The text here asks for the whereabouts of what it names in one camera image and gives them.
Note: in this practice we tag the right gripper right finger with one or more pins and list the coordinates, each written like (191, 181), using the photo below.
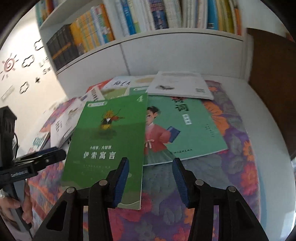
(197, 195)

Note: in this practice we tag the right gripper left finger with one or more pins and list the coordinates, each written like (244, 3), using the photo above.
(104, 195)

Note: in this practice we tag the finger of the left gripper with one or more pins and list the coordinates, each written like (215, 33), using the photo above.
(45, 157)

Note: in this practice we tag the green fable book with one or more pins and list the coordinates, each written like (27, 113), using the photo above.
(107, 131)

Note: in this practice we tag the row of black books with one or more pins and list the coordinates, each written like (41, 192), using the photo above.
(62, 48)

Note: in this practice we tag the row of yellow books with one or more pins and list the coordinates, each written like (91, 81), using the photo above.
(92, 29)

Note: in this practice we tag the row of colourful shelf books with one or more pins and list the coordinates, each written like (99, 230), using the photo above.
(143, 16)

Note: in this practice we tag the person's left hand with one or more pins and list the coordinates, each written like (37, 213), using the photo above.
(8, 203)

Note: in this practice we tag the white book with ink lady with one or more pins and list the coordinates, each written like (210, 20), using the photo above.
(63, 127)

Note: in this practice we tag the floral woven table cloth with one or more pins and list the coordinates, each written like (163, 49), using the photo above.
(231, 173)

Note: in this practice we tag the teal poetry book with girl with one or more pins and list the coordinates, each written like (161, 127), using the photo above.
(181, 128)

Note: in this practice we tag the red and white book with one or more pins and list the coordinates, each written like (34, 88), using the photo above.
(94, 92)

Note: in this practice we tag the white calligraphy book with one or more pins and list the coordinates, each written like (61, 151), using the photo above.
(127, 82)

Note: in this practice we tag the white book with barcode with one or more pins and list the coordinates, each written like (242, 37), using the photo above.
(180, 84)

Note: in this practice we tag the white bookshelf cabinet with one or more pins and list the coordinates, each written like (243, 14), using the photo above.
(207, 52)

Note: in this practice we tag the brown wooden cabinet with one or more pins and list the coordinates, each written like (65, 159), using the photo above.
(272, 77)

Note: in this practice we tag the white wall switches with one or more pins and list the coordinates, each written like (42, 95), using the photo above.
(10, 90)

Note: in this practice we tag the sun and cloud wall decals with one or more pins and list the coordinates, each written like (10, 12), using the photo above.
(23, 65)

